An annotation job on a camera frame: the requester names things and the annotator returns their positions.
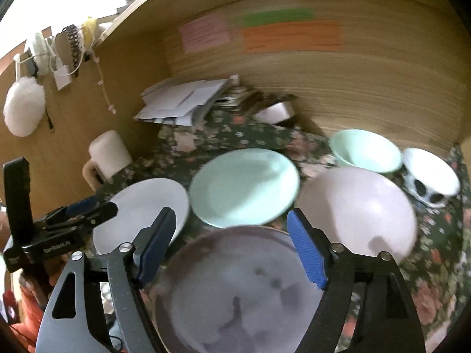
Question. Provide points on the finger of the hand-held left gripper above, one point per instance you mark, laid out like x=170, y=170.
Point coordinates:
x=101, y=213
x=79, y=206

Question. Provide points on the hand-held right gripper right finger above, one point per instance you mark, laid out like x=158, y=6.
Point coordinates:
x=305, y=250

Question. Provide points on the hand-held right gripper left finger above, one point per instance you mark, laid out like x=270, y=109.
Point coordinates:
x=158, y=244

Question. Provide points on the grey plate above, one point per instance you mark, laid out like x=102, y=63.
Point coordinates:
x=235, y=286

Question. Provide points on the mint green bowl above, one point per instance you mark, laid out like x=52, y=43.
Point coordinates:
x=364, y=150

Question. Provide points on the white plate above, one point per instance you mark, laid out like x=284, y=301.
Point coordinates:
x=147, y=206

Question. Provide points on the white mug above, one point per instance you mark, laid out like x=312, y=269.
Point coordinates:
x=108, y=154

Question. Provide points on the pink bowl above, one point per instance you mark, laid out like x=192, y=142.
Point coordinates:
x=353, y=209

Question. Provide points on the mint green plate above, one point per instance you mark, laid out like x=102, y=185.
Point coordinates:
x=243, y=187

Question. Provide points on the large white fluffy pom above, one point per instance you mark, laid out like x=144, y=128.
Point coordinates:
x=22, y=106

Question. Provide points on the red clothing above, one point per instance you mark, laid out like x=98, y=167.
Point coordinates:
x=25, y=305

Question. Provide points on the floral tablecloth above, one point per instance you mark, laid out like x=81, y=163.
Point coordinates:
x=235, y=136

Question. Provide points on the stack of white papers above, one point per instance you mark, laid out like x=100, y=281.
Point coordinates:
x=180, y=99

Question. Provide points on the small white box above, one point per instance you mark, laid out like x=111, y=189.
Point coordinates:
x=276, y=112

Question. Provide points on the white bowl with black pattern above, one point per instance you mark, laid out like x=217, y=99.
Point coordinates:
x=430, y=171

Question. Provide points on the small white fluffy pom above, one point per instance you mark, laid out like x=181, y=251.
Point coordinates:
x=41, y=53

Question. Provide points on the cardboard with black lace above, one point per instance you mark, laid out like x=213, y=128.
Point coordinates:
x=70, y=44

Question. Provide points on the stack of books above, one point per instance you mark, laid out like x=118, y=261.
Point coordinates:
x=237, y=97

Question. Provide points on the wooden desk hutch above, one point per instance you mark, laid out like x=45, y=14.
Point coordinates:
x=368, y=88

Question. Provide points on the yellow fluffy ornament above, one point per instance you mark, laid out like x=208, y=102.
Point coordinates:
x=91, y=29

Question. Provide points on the pink sticky note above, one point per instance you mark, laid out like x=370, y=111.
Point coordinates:
x=204, y=33

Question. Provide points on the green sticky note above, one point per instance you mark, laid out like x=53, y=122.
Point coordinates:
x=279, y=17

